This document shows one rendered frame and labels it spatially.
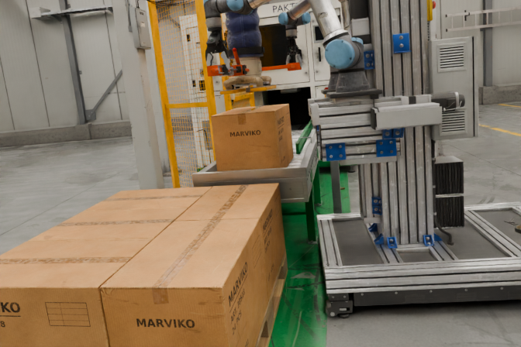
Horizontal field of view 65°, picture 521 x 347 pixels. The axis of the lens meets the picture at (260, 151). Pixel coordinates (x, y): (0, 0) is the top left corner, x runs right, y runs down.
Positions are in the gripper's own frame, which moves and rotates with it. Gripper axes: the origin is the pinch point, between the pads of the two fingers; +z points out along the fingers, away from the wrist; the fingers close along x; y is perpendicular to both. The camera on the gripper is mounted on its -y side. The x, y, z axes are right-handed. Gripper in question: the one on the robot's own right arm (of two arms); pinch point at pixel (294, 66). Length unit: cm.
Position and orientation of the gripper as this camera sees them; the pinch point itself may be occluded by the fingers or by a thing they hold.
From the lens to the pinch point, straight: 288.2
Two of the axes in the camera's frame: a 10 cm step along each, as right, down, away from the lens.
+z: 0.8, 9.8, 1.6
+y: -2.0, 1.7, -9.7
